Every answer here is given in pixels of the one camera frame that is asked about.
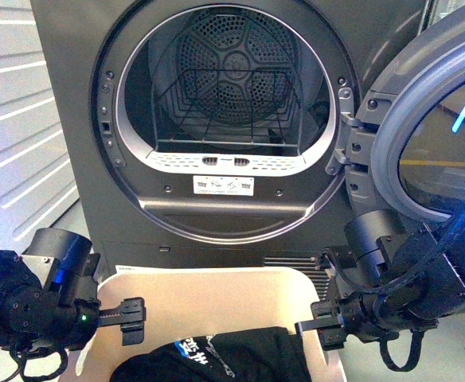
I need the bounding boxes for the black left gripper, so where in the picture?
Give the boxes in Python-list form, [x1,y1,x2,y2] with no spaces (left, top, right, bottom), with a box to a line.
[0,228,145,350]

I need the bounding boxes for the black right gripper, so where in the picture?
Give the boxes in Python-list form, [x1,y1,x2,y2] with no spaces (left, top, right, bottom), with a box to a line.
[295,209,412,351]

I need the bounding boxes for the beige plastic laundry hamper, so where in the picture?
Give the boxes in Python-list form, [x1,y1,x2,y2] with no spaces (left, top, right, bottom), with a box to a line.
[63,267,345,381]

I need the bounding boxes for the black printed t-shirt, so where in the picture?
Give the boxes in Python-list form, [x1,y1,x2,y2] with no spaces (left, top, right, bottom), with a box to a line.
[110,326,311,381]

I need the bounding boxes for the white washing machine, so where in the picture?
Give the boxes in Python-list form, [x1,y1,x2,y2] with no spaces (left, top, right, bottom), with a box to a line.
[0,1,78,252]

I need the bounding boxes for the dark grey dryer machine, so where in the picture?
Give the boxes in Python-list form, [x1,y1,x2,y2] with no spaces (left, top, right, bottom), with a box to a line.
[32,1,431,289]

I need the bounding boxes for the dryer round door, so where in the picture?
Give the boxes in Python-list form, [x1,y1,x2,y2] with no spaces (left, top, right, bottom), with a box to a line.
[346,6,465,223]

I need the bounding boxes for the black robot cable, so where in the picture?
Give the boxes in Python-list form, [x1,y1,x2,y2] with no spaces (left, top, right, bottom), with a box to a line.
[323,186,465,371]

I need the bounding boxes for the wire drying rack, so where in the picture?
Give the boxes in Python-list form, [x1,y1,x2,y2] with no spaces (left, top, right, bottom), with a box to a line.
[152,67,303,156]

